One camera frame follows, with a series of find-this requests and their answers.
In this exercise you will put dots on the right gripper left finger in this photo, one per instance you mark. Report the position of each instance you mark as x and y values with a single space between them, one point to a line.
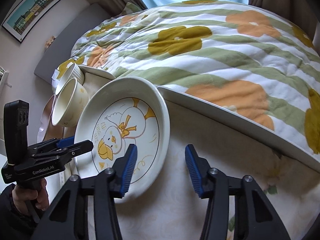
67 216

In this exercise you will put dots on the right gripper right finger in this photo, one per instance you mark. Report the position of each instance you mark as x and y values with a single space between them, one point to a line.
255 216

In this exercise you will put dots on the long white tray left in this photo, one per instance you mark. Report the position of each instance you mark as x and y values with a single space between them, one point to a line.
96 71

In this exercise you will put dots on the framed houses picture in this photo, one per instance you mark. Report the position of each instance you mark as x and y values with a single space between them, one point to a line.
25 16

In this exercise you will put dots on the white ribbed small bowl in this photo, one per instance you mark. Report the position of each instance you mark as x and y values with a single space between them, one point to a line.
73 71

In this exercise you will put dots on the green striped floral duvet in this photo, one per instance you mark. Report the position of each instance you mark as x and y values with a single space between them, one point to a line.
245 59

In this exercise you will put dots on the brown curtain right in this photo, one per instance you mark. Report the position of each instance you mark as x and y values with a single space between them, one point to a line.
296 11

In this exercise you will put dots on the pink square handled dish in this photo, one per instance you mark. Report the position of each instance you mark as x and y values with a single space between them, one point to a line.
46 129

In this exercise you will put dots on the floral white tablecloth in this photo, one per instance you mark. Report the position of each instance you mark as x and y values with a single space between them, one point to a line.
171 209

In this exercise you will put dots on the cream yellow-patterned bowl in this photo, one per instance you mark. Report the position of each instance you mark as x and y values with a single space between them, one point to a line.
70 104

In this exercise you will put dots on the grey headboard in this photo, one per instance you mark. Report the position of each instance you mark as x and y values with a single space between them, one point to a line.
60 50

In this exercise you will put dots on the duck pattern deep plate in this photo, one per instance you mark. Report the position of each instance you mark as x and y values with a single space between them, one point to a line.
127 110

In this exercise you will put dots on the person's left hand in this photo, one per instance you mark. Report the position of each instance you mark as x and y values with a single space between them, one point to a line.
20 196

